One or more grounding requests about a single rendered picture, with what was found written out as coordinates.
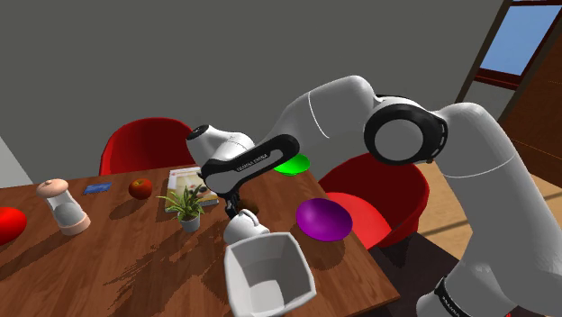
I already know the white mug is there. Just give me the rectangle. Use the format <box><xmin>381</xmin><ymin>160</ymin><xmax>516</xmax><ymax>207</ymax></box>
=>
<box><xmin>222</xmin><ymin>208</ymin><xmax>271</xmax><ymax>245</ymax></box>

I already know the small potted green plant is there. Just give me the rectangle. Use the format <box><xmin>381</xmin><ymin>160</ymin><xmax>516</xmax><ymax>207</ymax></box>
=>
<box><xmin>156</xmin><ymin>184</ymin><xmax>207</xmax><ymax>234</ymax></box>

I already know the book with pale cover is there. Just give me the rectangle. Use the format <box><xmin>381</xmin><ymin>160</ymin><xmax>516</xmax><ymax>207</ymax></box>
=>
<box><xmin>164</xmin><ymin>166</ymin><xmax>220</xmax><ymax>214</ymax></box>

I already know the white square container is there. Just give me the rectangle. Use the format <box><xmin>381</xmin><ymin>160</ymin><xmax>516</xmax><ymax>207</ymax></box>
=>
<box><xmin>223</xmin><ymin>231</ymin><xmax>318</xmax><ymax>317</ymax></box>

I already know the green bowl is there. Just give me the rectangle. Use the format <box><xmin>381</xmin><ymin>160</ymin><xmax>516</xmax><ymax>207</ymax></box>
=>
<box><xmin>273</xmin><ymin>153</ymin><xmax>312</xmax><ymax>177</ymax></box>

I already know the purple bowl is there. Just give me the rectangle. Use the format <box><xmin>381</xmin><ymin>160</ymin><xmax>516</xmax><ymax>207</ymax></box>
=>
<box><xmin>295</xmin><ymin>197</ymin><xmax>354</xmax><ymax>243</ymax></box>

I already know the red apple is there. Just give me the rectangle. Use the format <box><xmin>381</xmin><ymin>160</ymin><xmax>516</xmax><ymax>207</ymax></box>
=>
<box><xmin>128</xmin><ymin>177</ymin><xmax>154</xmax><ymax>201</ymax></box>

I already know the red chair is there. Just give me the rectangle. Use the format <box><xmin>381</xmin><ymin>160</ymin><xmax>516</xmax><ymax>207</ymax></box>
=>
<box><xmin>98</xmin><ymin>116</ymin><xmax>196</xmax><ymax>177</ymax></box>
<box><xmin>318</xmin><ymin>151</ymin><xmax>431</xmax><ymax>251</ymax></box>

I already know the brown wooden table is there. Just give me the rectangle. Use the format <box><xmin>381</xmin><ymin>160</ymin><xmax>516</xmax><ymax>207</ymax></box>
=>
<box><xmin>0</xmin><ymin>164</ymin><xmax>402</xmax><ymax>317</ymax></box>

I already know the blue flat card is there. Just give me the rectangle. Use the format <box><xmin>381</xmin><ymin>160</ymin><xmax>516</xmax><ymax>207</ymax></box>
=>
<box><xmin>83</xmin><ymin>182</ymin><xmax>113</xmax><ymax>196</ymax></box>

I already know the pink and clear grinder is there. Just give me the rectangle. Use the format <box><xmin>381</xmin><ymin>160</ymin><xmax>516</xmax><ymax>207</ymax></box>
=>
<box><xmin>35</xmin><ymin>177</ymin><xmax>92</xmax><ymax>237</ymax></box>

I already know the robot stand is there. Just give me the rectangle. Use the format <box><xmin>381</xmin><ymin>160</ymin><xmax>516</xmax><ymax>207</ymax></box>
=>
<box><xmin>358</xmin><ymin>231</ymin><xmax>462</xmax><ymax>317</ymax></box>

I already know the red round bowl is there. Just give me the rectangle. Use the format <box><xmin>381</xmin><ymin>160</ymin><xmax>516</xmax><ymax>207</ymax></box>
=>
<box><xmin>0</xmin><ymin>206</ymin><xmax>28</xmax><ymax>247</ymax></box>

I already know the brown framed window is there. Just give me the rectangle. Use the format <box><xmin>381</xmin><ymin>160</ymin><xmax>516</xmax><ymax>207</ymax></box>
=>
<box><xmin>455</xmin><ymin>0</ymin><xmax>562</xmax><ymax>125</ymax></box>

